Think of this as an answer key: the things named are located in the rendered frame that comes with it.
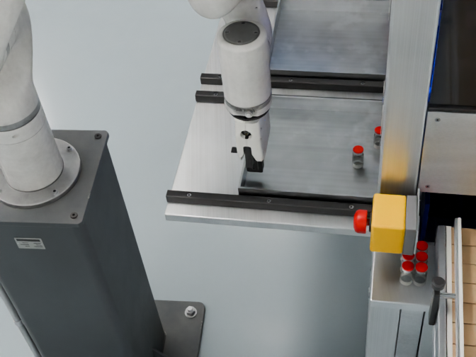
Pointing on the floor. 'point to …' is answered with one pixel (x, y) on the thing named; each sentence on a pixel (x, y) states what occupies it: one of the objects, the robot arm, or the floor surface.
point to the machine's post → (403, 129)
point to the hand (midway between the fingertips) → (254, 162)
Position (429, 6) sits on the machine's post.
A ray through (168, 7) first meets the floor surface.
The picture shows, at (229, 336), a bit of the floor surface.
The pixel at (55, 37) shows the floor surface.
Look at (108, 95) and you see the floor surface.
